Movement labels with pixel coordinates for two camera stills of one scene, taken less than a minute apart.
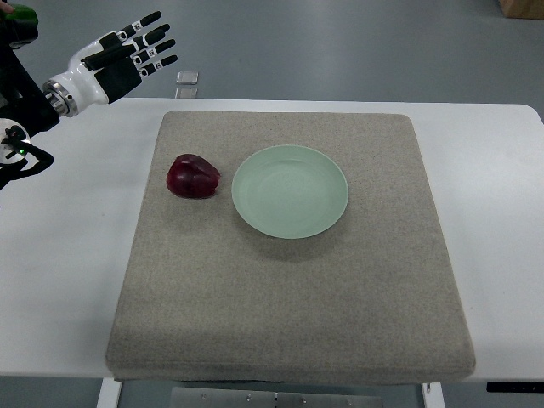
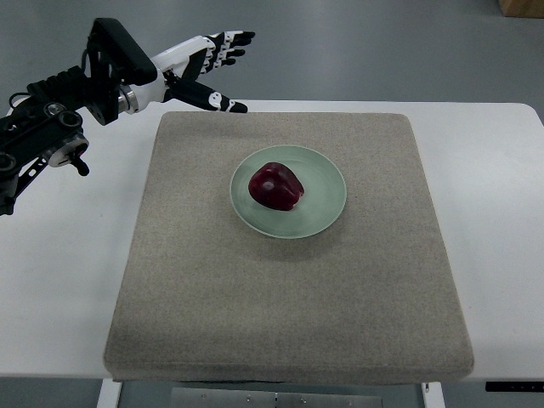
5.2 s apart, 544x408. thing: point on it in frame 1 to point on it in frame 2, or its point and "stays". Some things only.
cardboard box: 528,9 stays
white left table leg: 110,393 stays
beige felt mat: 373,298 stays
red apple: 193,177 to 275,186
